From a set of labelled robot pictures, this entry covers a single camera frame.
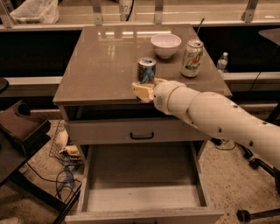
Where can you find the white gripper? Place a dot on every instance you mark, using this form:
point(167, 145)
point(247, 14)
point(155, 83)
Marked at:
point(162, 94)

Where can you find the blue silver redbull can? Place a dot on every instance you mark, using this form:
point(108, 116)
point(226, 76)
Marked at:
point(146, 69)

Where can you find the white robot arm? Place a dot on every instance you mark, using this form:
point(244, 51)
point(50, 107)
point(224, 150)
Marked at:
point(213, 114)

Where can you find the grey closed top drawer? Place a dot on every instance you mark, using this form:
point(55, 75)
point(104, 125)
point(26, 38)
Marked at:
point(117, 131)

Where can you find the white green soda can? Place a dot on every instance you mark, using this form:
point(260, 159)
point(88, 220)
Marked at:
point(192, 56)

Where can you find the grey open middle drawer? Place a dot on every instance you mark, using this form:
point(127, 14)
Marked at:
point(145, 183)

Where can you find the white ceramic bowl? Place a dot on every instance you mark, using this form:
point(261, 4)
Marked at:
point(165, 45)

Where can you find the grey cabinet with glossy top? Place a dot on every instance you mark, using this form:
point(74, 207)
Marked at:
point(97, 82)

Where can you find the clear plastic water bottle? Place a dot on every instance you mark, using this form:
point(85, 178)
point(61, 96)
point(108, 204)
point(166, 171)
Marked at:
point(222, 62)

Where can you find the thin metal rod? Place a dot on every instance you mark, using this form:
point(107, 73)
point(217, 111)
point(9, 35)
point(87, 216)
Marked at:
point(200, 24)

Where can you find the dark wooden chair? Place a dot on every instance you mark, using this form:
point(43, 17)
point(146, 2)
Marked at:
point(22, 136)

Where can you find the white plastic bag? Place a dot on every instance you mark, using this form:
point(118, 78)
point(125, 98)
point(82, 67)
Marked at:
point(37, 12)

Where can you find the black tripod legs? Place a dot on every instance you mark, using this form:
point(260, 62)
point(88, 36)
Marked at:
point(246, 216)

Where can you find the black drawer handle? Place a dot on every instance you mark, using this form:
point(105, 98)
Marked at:
point(141, 136)

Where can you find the black power adapter with cable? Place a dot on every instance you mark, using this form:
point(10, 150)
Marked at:
point(223, 144)

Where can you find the wire mesh basket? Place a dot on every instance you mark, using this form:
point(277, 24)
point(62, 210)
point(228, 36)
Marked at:
point(62, 148)

